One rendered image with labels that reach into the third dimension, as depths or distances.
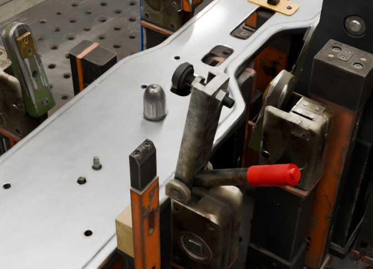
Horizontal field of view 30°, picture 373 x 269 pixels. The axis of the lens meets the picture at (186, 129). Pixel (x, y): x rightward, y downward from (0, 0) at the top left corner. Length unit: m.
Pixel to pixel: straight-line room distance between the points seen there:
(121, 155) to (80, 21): 0.83
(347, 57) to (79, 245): 0.40
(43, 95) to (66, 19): 0.73
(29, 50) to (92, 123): 0.13
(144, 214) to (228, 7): 0.58
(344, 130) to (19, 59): 0.44
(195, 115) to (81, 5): 1.09
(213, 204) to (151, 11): 0.54
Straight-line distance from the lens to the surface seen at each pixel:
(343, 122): 0.93
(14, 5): 3.11
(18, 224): 0.85
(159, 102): 0.93
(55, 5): 1.76
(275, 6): 1.19
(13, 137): 1.06
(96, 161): 0.88
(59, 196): 0.87
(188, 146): 0.72
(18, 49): 0.95
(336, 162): 0.98
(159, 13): 1.23
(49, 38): 1.65
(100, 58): 1.08
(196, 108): 0.68
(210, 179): 0.75
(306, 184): 0.92
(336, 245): 1.20
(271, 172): 0.70
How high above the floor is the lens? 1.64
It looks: 43 degrees down
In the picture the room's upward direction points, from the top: 1 degrees clockwise
